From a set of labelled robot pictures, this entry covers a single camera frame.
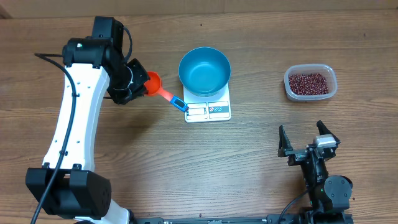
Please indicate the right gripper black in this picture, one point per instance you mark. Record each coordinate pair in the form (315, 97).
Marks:
(302, 153)

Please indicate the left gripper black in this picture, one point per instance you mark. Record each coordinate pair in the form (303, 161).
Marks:
(143, 77)

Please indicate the orange measuring scoop blue handle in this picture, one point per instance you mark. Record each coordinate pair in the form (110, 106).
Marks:
(154, 87)

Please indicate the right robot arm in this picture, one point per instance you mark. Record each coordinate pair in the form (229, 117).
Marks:
(329, 194)

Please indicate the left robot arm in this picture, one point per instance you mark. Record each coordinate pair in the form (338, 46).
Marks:
(95, 68)

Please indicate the teal plastic bowl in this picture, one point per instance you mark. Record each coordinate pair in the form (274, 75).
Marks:
(204, 71)

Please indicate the white digital kitchen scale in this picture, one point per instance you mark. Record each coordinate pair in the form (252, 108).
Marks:
(207, 108)

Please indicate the red beans in container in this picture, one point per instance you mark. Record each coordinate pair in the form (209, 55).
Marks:
(308, 84)

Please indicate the clear plastic bean container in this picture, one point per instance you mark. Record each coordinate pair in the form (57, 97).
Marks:
(323, 69)

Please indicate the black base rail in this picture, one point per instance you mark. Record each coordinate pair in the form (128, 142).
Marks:
(270, 219)

